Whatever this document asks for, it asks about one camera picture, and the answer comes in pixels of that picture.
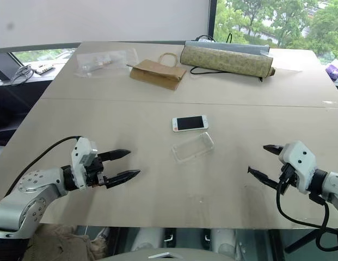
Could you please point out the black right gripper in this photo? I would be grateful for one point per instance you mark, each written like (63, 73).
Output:
(288, 175)

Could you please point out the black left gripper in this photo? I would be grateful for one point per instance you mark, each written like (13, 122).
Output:
(95, 170)

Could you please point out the white smartphone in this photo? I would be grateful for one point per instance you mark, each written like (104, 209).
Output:
(190, 123)
(193, 148)

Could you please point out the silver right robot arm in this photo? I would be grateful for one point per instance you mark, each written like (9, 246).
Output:
(334, 182)

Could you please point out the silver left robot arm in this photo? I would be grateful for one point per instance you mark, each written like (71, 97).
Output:
(27, 187)

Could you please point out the white rounded shape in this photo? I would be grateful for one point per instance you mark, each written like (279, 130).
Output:
(147, 239)

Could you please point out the black chair leg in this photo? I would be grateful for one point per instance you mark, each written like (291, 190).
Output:
(302, 242)

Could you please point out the beige cloth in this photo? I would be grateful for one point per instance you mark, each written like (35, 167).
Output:
(62, 244)

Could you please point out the brown paper bag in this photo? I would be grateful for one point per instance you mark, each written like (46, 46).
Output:
(155, 74)

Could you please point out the clear plastic bag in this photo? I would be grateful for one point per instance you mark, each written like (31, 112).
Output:
(103, 63)

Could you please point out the purple packet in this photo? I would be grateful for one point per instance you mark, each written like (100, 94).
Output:
(334, 72)

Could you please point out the rolled yellow patterned mat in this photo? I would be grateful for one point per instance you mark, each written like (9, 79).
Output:
(226, 59)

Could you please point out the grey rolled sheet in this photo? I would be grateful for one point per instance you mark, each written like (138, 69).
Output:
(239, 48)

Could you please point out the white roller blind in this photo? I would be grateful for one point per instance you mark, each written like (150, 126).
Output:
(103, 19)

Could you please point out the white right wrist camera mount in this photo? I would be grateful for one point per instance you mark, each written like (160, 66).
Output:
(299, 157)

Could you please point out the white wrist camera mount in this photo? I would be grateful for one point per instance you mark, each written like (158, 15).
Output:
(81, 152)
(299, 157)

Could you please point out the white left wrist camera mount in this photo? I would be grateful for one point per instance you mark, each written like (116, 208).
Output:
(81, 152)

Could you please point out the dark window frame post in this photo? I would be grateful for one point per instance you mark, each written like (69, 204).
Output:
(211, 19)

